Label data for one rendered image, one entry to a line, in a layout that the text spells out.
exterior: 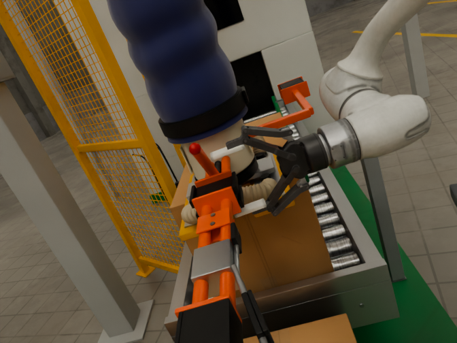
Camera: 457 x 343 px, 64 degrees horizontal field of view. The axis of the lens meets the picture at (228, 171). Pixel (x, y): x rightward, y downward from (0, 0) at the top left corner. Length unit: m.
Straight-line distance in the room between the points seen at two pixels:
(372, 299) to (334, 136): 0.64
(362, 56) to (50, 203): 1.57
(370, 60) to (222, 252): 0.52
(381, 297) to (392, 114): 0.65
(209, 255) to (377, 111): 0.41
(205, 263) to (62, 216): 1.49
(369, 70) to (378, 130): 0.17
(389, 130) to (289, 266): 0.61
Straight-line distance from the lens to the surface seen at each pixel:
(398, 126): 0.76
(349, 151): 0.74
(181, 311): 0.50
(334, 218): 1.53
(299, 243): 1.16
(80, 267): 2.13
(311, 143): 0.73
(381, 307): 1.27
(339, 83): 0.85
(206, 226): 0.64
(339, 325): 1.13
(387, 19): 0.82
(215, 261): 0.55
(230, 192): 0.70
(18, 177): 1.99
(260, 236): 1.13
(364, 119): 0.75
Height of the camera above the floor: 1.38
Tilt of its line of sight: 21 degrees down
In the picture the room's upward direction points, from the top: 22 degrees counter-clockwise
